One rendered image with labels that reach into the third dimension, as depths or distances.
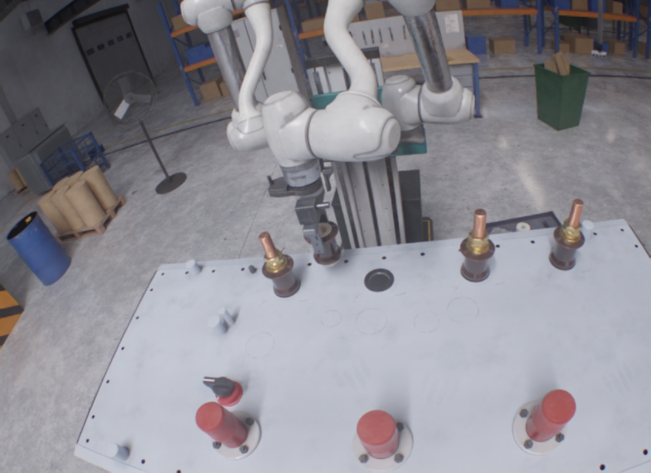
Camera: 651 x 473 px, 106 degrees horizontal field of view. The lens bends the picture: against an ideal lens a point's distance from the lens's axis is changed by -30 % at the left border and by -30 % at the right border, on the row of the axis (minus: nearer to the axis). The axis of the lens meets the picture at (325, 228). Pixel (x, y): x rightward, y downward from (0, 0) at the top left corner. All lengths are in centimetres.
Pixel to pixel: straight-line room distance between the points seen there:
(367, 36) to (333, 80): 378
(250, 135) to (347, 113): 65
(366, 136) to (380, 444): 54
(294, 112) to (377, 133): 18
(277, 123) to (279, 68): 466
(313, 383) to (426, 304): 34
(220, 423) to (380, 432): 31
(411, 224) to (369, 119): 166
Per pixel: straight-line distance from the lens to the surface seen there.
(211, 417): 74
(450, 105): 137
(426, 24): 113
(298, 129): 70
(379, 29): 543
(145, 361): 112
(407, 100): 144
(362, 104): 67
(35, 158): 967
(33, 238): 514
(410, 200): 213
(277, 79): 543
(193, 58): 954
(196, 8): 137
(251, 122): 126
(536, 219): 198
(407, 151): 155
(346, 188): 192
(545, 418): 68
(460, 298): 93
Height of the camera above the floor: 210
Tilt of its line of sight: 38 degrees down
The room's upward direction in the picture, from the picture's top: 17 degrees counter-clockwise
